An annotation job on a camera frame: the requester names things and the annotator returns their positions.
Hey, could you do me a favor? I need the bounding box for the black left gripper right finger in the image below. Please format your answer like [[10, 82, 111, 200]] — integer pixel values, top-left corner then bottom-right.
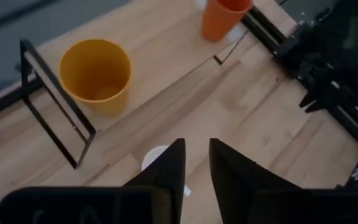
[[208, 138, 301, 224]]

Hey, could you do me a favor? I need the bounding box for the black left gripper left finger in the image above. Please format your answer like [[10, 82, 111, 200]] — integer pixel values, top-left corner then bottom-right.
[[122, 138, 187, 224]]

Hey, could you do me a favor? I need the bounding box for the yellow plastic cup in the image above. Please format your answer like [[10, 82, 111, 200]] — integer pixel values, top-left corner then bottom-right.
[[58, 39, 132, 116]]

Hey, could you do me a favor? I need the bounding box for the orange plastic cup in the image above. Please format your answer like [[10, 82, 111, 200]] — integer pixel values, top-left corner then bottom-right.
[[200, 0, 254, 43]]

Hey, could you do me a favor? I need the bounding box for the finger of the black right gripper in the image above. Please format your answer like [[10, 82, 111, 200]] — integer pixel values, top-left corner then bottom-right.
[[304, 98, 326, 113], [298, 92, 316, 109]]

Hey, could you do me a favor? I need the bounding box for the black aluminium frame rail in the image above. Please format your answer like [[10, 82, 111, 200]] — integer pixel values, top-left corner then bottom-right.
[[0, 79, 45, 124], [241, 6, 358, 150]]

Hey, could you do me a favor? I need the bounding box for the white cup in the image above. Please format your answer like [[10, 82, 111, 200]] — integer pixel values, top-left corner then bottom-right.
[[140, 145, 193, 197]]

